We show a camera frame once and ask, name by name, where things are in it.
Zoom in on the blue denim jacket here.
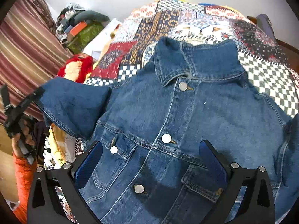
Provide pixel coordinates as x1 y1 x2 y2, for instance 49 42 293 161
36 38 298 223

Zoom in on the orange sleeved left forearm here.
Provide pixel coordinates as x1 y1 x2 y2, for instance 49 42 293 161
13 154 37 223

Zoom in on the pile of clothes and boxes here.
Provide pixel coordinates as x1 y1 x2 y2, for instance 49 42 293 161
55 3 110 54

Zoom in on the person's left hand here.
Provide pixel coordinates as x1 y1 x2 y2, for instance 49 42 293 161
10 119 36 158

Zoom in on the striped maroon curtain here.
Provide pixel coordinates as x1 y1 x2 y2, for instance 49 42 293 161
0 0 74 122

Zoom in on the red yellow plush toy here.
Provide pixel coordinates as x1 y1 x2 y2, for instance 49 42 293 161
57 53 93 83

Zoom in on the patchwork patterned bedspread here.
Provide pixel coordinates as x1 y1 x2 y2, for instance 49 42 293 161
81 0 298 117

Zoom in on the wooden bed headboard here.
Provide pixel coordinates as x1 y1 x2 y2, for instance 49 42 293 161
247 16 299 73

